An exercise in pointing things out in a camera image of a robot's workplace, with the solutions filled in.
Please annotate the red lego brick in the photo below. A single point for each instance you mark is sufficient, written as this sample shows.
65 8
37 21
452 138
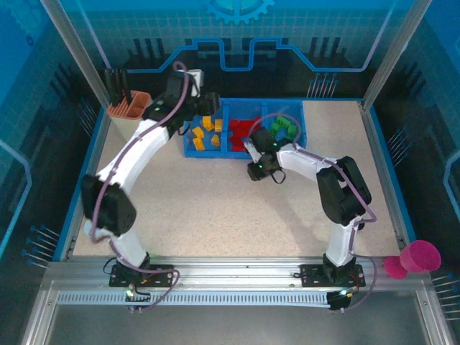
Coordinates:
237 146
248 134
253 123
238 125
239 137

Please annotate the yellow lego slope brick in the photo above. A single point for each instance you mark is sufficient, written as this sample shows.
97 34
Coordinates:
198 133
215 140

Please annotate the cream utensil holder pink rim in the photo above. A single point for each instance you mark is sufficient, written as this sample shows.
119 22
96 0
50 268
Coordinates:
131 104

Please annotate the small bottle with black cap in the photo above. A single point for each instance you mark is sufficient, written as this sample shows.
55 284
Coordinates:
361 226

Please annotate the black controller box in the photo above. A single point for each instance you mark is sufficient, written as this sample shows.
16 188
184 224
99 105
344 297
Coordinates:
339 300

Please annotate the magenta hourglass-shaped cup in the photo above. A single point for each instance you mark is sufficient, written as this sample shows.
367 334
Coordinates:
420 256

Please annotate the aluminium front rail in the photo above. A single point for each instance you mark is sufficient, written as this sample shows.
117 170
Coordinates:
233 273

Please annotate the aluminium side rail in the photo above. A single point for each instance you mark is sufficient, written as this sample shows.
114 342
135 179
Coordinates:
384 179
90 158

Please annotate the aluminium frame post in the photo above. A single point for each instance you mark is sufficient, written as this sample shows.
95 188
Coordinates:
395 54
72 46

